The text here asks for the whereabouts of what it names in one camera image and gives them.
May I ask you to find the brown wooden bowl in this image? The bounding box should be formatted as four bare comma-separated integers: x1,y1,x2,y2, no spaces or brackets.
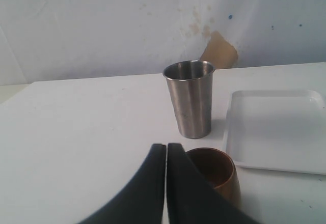
187,148,241,209

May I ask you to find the stainless steel cup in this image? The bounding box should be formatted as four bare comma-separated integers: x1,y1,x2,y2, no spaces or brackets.
162,60,215,139

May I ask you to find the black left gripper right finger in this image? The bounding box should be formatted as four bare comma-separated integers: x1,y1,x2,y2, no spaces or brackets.
167,143,256,223

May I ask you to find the white rectangular tray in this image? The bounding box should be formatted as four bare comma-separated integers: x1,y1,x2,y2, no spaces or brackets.
223,90,325,175

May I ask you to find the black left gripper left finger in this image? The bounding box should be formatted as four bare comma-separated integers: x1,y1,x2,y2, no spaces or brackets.
81,144,166,223

